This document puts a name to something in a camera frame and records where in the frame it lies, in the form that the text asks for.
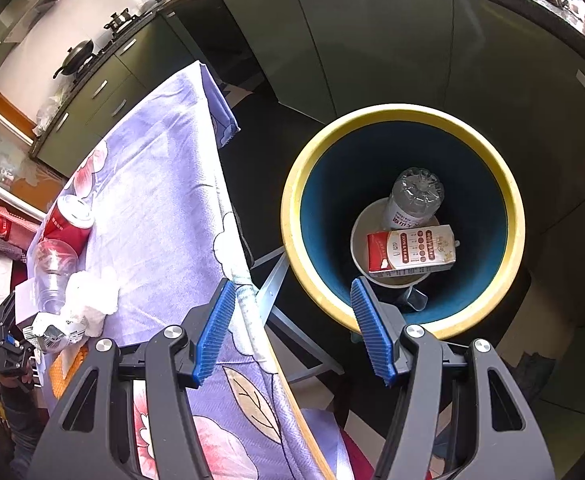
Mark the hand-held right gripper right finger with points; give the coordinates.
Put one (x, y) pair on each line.
(372, 330)

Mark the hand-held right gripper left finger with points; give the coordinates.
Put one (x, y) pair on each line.
(215, 330)

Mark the purple cardboard box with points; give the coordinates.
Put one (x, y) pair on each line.
(25, 300)

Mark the white red carton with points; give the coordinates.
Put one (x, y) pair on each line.
(412, 251)

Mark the clear plastic cup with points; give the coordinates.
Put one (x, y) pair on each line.
(55, 270)

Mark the red paper noodle bowl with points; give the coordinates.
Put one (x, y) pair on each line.
(366, 222)

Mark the yellow rimmed blue trash bin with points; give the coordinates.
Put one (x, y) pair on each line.
(291, 220)

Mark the red soda can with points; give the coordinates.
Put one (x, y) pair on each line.
(62, 225)

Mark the clear bottle with white label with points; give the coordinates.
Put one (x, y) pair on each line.
(412, 195)

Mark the silver foil wrapper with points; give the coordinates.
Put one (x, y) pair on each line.
(52, 332)

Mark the crumpled white tissue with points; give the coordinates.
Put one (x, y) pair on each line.
(92, 305)

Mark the red checked apron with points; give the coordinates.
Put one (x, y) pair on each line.
(2, 230)

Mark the purple floral tablecloth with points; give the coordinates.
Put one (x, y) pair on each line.
(162, 185)

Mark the frosted glass sliding door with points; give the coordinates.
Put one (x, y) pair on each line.
(2, 145)

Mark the clear plastic bags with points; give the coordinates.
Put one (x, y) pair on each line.
(50, 112)

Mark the green stove base cabinets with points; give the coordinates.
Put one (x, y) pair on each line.
(107, 95)

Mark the dark green sink base cabinets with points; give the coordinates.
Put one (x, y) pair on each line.
(372, 50)

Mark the black wok with lid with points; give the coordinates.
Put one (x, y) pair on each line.
(77, 55)

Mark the small steel pot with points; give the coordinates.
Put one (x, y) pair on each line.
(121, 19)

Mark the grey metal table frame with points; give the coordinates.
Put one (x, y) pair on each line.
(272, 290)

